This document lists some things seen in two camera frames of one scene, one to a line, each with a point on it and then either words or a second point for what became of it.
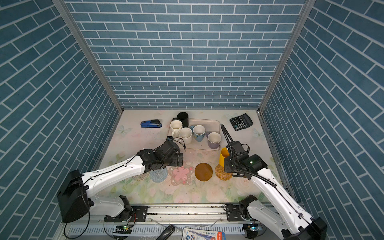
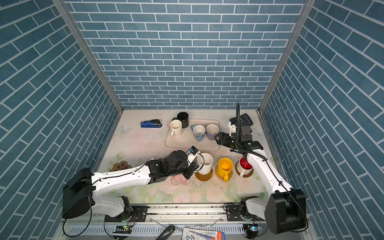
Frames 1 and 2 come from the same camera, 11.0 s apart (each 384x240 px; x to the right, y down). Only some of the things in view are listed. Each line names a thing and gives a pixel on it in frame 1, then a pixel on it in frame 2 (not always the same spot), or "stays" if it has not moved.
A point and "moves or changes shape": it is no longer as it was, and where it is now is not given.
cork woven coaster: (219, 171) stays
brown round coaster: (203, 171) stays
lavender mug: (214, 139) moves or changes shape
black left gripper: (176, 162) → (191, 169)
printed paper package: (190, 234) stays
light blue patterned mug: (199, 132) stays
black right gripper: (226, 166) → (225, 142)
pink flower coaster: (181, 174) stays
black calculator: (241, 122) stays
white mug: (175, 125) stays
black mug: (184, 117) stays
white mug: (185, 133) → (204, 161)
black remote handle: (166, 232) stays
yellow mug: (223, 154) → (225, 166)
